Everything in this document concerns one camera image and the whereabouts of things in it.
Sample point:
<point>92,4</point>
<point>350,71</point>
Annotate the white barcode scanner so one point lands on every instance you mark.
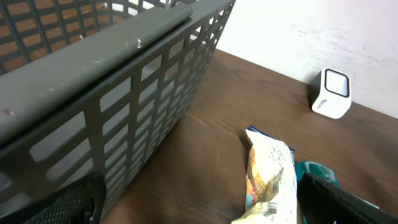
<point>330,93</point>

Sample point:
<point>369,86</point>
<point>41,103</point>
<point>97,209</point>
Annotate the grey plastic basket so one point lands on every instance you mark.
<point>95,86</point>

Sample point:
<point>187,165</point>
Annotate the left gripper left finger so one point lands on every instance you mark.
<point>81,201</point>

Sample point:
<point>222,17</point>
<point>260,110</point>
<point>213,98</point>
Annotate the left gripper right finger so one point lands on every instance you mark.
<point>323,202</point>

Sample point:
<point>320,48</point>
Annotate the cream snack bag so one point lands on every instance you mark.
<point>271,183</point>

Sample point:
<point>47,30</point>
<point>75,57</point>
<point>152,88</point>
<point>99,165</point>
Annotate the teal mouthwash bottle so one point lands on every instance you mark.
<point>317,169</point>

